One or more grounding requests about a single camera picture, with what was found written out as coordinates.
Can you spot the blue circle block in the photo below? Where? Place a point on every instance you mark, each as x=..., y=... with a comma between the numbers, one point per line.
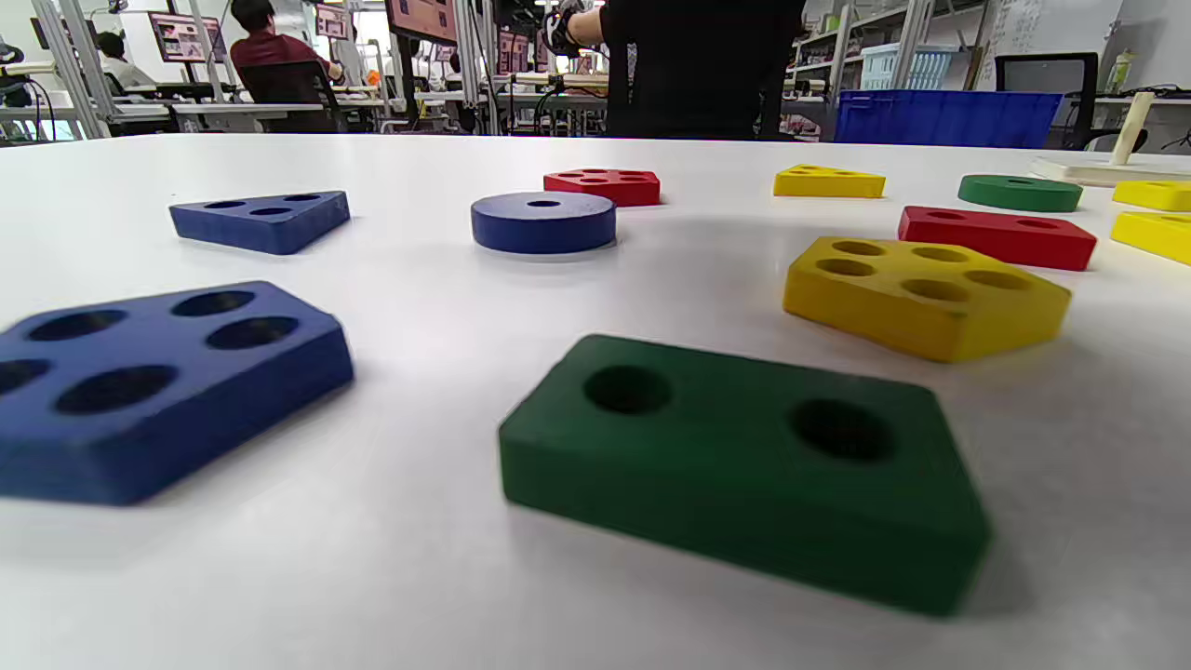
x=540, y=233

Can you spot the red pentagon block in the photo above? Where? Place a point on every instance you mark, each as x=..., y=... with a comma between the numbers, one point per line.
x=623, y=195

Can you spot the green rectangle block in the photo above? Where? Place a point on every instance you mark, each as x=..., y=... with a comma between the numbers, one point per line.
x=726, y=409

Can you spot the yellow triangle block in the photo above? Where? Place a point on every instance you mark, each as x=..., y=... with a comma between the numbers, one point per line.
x=828, y=188

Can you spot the yellow pentagon block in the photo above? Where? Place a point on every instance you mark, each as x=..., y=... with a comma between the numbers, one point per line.
x=893, y=321

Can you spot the blue triangle block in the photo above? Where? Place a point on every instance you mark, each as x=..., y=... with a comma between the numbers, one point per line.
x=279, y=233

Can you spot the red rectangle block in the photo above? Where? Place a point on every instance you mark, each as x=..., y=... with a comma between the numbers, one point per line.
x=986, y=247

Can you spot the green circle block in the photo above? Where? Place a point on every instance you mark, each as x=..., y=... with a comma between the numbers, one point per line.
x=1019, y=200

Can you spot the blue pentagon block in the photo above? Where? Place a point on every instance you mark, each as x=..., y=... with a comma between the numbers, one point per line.
x=140, y=349

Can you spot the wooden board with posts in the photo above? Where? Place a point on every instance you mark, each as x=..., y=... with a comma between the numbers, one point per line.
x=1089, y=170

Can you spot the yellow square block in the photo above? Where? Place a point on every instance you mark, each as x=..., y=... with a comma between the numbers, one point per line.
x=1158, y=237

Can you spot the yellow rectangle block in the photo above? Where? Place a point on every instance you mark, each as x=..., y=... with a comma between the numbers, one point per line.
x=1158, y=198

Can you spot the another person's forearm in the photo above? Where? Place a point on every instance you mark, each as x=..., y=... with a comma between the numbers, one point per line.
x=586, y=26

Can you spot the computer monitor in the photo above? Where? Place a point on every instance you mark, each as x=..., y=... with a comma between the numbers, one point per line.
x=332, y=20
x=186, y=35
x=423, y=17

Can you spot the white plastic basket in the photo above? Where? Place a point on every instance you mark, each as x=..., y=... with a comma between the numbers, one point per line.
x=893, y=67

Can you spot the blue plastic crate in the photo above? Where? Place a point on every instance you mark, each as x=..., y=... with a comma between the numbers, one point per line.
x=940, y=119

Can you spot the black swivel office chair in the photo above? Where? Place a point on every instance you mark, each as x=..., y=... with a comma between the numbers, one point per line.
x=1047, y=79

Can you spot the white board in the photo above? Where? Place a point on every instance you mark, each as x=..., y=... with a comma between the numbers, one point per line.
x=1042, y=23

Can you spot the pale green bottle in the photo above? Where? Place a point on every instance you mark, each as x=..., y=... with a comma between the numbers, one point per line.
x=1121, y=70

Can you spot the aluminium frame post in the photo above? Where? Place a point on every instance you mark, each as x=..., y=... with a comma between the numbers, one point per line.
x=470, y=51
x=70, y=70

